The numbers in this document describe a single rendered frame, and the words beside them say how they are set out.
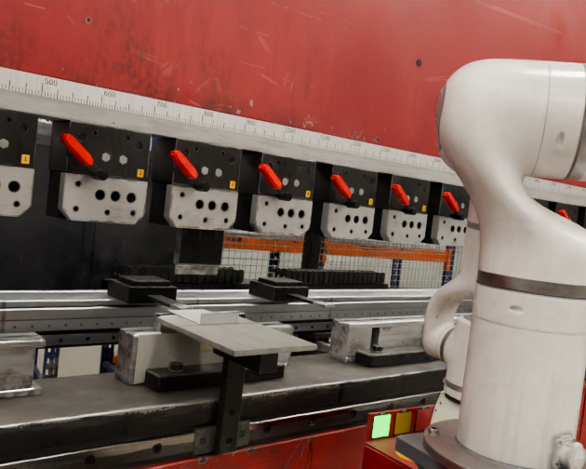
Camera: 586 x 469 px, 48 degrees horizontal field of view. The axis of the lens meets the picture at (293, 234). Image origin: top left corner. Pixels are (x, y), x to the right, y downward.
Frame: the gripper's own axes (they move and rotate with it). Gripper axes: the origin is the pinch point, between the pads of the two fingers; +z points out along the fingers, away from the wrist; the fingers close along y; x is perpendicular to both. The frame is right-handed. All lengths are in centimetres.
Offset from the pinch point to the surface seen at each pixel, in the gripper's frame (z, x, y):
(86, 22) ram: -74, -70, -38
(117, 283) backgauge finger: -23, -48, -61
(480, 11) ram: -101, 37, -43
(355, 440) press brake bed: 2.7, -6.6, -20.4
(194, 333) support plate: -25, -51, -21
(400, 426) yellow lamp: -5.1, -5.1, -10.2
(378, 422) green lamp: -7.0, -11.7, -10.8
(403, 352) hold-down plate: -12.8, 14.6, -29.2
